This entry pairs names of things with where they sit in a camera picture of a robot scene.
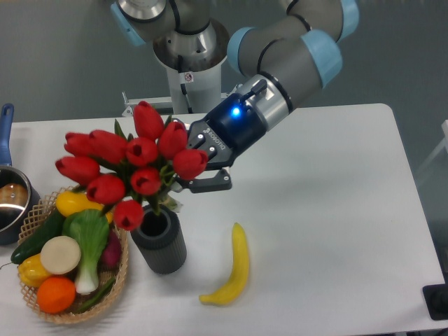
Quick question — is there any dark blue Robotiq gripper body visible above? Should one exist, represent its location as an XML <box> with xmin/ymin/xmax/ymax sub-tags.
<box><xmin>187</xmin><ymin>97</ymin><xmax>267</xmax><ymax>170</ymax></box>

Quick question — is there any red tulip bouquet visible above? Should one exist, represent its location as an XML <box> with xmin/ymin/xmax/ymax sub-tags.
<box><xmin>55</xmin><ymin>101</ymin><xmax>209</xmax><ymax>231</ymax></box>

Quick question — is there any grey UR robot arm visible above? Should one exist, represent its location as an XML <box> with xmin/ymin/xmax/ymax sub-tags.
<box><xmin>111</xmin><ymin>1</ymin><xmax>359</xmax><ymax>193</ymax></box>

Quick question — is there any dark grey ribbed vase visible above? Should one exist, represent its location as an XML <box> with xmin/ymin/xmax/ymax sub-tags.
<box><xmin>131</xmin><ymin>205</ymin><xmax>187</xmax><ymax>274</ymax></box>

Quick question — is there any yellow banana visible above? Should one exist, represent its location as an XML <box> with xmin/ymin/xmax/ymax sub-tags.
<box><xmin>199</xmin><ymin>223</ymin><xmax>250</xmax><ymax>307</ymax></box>

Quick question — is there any yellow squash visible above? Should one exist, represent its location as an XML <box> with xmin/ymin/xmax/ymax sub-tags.
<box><xmin>55</xmin><ymin>191</ymin><xmax>113</xmax><ymax>224</ymax></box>

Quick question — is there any purple sweet potato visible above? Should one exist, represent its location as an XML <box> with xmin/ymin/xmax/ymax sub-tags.
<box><xmin>101</xmin><ymin>230</ymin><xmax>122</xmax><ymax>268</ymax></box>

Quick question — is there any green bok choy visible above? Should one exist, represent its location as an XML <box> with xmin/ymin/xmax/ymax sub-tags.
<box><xmin>62</xmin><ymin>209</ymin><xmax>109</xmax><ymax>295</ymax></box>

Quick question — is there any green bean pod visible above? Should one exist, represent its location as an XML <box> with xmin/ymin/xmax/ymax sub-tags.
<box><xmin>74</xmin><ymin>278</ymin><xmax>116</xmax><ymax>314</ymax></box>

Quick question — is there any dark green cucumber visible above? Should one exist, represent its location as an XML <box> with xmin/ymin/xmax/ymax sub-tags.
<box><xmin>10</xmin><ymin>209</ymin><xmax>66</xmax><ymax>265</ymax></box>

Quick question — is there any cream round radish slice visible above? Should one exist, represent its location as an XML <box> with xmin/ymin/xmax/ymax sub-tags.
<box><xmin>40</xmin><ymin>236</ymin><xmax>81</xmax><ymax>275</ymax></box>

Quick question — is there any orange fruit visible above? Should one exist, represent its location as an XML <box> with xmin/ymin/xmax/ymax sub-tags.
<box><xmin>36</xmin><ymin>276</ymin><xmax>76</xmax><ymax>314</ymax></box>

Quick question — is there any yellow bell pepper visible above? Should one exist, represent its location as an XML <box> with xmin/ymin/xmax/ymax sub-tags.
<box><xmin>17</xmin><ymin>253</ymin><xmax>53</xmax><ymax>288</ymax></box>

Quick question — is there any black device at table edge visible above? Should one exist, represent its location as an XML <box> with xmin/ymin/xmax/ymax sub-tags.
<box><xmin>422</xmin><ymin>283</ymin><xmax>447</xmax><ymax>321</ymax></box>

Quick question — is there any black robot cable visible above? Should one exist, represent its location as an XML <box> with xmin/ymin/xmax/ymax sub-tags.
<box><xmin>176</xmin><ymin>55</ymin><xmax>194</xmax><ymax>114</ymax></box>

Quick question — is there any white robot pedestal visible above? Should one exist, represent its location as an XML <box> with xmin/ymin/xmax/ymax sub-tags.
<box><xmin>166</xmin><ymin>65</ymin><xmax>221</xmax><ymax>114</ymax></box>

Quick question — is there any white metal base frame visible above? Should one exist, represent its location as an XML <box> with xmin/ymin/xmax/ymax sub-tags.
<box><xmin>120</xmin><ymin>83</ymin><xmax>246</xmax><ymax>118</ymax></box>

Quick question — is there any blue handled saucepan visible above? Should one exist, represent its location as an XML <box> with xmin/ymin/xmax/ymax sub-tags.
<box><xmin>1</xmin><ymin>104</ymin><xmax>40</xmax><ymax>246</ymax></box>

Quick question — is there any white frame at right edge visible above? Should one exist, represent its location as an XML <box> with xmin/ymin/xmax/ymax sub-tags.
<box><xmin>417</xmin><ymin>120</ymin><xmax>447</xmax><ymax>176</ymax></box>

